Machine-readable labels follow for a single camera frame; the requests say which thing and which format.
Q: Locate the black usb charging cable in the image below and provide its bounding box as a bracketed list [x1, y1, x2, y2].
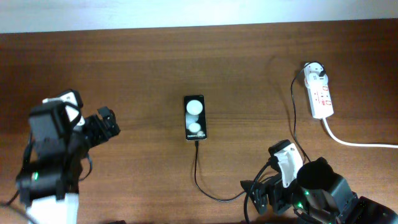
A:
[193, 60, 327, 203]

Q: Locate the white usb charger adapter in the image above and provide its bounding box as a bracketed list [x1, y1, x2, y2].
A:
[304, 67, 328, 88]

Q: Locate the white power strip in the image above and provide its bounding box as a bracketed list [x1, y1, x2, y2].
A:
[303, 61, 335, 119]

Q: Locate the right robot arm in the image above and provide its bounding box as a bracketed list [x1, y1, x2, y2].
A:
[241, 156, 397, 224]

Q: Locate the black smartphone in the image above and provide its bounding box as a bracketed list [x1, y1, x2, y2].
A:
[183, 95, 208, 141]

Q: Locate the white power strip cord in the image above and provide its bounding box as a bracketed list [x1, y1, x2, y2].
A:
[322, 116, 398, 149]

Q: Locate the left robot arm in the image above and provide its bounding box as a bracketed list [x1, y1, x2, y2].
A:
[16, 100, 120, 223]

